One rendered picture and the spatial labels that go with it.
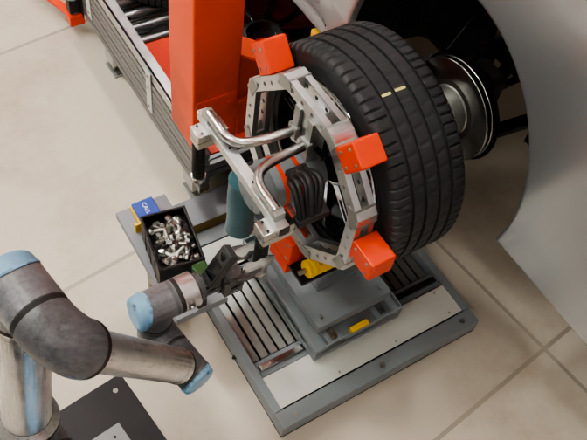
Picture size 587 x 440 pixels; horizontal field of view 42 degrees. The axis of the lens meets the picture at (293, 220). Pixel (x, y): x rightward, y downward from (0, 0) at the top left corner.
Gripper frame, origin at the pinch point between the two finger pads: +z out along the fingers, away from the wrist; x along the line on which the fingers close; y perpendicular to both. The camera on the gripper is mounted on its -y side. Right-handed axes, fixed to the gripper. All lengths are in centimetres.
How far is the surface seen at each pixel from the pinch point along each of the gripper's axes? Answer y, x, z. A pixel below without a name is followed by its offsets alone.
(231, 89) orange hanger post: 8, -60, 23
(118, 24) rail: 44, -140, 18
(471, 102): -11, -11, 72
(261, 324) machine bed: 82, -16, 15
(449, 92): -9, -18, 70
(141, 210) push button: 35, -49, -14
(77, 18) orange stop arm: 73, -182, 15
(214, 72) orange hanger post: -2, -60, 17
